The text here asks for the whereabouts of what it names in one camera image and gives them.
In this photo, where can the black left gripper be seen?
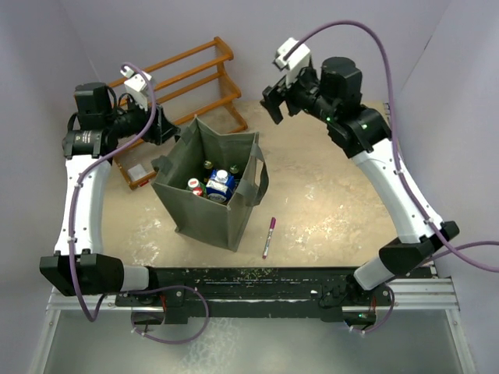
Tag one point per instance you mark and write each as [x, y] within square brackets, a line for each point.
[161, 128]

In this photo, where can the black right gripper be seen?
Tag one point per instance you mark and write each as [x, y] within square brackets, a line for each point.
[275, 95]

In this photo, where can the green Perrier glass bottle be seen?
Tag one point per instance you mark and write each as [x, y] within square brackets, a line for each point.
[208, 168]

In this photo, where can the orange juice plastic bottle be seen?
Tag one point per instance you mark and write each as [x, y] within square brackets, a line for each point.
[195, 183]

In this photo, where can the dark cola glass bottle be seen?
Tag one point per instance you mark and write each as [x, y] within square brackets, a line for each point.
[199, 192]

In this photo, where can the blue orange juice carton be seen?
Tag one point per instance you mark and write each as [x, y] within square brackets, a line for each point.
[220, 186]

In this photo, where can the green canvas tote bag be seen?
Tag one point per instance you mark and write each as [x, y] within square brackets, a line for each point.
[211, 221]

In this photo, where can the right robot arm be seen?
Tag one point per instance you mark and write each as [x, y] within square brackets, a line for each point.
[332, 95]

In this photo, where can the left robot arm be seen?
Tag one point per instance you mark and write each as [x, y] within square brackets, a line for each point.
[94, 132]

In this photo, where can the orange wooden shoe rack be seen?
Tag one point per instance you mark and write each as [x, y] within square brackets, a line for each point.
[192, 83]

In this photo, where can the pink white marker pen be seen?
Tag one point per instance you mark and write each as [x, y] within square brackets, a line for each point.
[269, 237]

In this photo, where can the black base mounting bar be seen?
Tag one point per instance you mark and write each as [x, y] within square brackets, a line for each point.
[326, 293]

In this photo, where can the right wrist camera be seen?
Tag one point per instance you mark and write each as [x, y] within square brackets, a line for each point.
[292, 56]

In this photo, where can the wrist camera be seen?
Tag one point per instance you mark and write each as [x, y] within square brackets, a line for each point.
[136, 85]
[292, 56]

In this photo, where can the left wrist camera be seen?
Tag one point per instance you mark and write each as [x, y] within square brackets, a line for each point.
[136, 85]

